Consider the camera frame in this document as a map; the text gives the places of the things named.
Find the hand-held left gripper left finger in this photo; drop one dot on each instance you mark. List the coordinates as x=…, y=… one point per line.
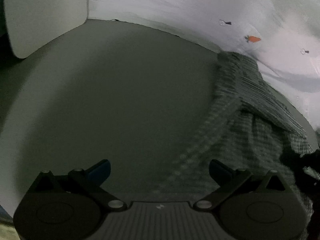
x=100, y=172

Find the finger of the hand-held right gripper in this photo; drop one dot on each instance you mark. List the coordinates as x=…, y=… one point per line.
x=311, y=156

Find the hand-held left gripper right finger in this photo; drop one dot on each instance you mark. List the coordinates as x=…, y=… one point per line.
x=220, y=172

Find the checked shirt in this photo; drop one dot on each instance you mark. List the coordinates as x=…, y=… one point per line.
x=250, y=130

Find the carrot print curtain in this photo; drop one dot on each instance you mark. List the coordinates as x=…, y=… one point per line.
x=200, y=10

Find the white foam board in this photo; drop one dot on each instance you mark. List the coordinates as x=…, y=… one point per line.
x=45, y=15

